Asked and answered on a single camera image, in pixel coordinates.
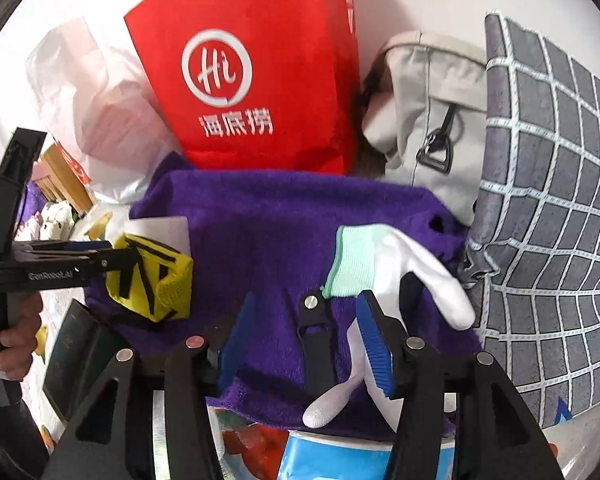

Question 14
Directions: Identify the wooden bed headboard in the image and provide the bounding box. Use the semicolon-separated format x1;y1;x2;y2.
32;140;97;213

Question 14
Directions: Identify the yellow mesh pouch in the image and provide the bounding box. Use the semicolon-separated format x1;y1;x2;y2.
105;232;194;323

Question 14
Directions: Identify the person's left hand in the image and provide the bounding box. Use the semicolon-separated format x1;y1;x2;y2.
0;294;43;381

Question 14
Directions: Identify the beige canvas bag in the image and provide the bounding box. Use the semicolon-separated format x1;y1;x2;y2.
361;30;488;228

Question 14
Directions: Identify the grey checked cushion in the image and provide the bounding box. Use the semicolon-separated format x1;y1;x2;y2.
457;10;600;431

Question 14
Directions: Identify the purple towel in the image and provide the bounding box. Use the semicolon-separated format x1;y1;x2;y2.
85;152;483;436

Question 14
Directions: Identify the white plastic bag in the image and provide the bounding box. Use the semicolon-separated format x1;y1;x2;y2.
25;16;186;206

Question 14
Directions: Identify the red paper bag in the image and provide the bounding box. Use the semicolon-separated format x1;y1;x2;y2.
123;0;361;177

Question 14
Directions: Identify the black clip with metal rivet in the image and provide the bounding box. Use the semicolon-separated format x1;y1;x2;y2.
298;294;337;397

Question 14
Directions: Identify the blue tissue pack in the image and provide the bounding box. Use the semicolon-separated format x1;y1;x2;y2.
277;429;456;480

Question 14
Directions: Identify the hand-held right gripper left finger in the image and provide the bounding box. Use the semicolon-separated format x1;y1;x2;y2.
42;292;257;480

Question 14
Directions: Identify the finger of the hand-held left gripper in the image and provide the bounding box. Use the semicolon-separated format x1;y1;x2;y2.
14;240;115;256
75;249;142;286

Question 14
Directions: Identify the purple plush toy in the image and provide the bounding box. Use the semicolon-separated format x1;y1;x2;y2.
17;180;43;221

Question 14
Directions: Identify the dark tin box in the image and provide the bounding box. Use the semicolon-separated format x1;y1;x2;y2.
42;299;131;423

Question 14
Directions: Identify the white glove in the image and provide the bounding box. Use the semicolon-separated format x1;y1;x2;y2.
320;224;477;331
302;317;406;431

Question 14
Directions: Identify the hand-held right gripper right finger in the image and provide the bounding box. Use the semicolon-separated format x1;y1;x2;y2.
355;287;566;480

